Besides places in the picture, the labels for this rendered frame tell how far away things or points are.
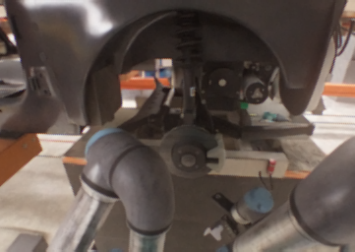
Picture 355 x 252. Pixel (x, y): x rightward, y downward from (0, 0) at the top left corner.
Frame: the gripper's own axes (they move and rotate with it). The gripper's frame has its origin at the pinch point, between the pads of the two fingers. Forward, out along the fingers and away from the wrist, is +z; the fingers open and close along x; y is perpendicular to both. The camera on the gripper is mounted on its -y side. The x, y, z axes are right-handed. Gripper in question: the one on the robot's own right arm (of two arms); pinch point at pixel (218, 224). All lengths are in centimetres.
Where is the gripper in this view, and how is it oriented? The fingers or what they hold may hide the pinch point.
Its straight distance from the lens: 96.5
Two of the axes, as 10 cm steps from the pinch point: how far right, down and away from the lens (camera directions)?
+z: -1.7, 6.4, 7.5
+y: 5.1, 7.1, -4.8
